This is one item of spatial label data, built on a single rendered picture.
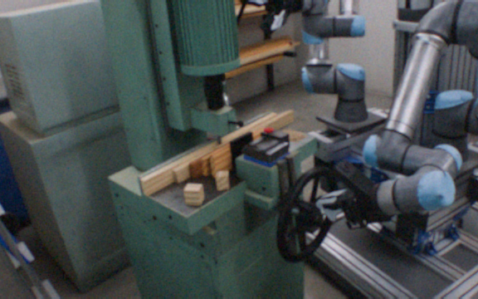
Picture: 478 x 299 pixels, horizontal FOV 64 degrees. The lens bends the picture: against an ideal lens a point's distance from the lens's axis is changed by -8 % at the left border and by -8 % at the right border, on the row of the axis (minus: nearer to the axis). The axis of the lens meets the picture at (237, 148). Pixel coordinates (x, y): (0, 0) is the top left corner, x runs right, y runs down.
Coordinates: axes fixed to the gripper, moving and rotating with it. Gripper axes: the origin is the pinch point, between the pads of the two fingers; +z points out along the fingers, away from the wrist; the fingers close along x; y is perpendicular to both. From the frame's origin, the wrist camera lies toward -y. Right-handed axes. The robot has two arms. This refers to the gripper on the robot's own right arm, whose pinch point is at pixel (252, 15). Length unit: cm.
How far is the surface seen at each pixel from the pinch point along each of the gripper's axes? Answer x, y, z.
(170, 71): -6.2, -22.1, 19.3
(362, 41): -59, -135, -320
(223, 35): 2.9, -2.0, 13.7
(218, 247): 42, -43, 32
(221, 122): 15.5, -25.0, 15.0
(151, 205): 22, -42, 42
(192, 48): -0.5, -7.8, 20.3
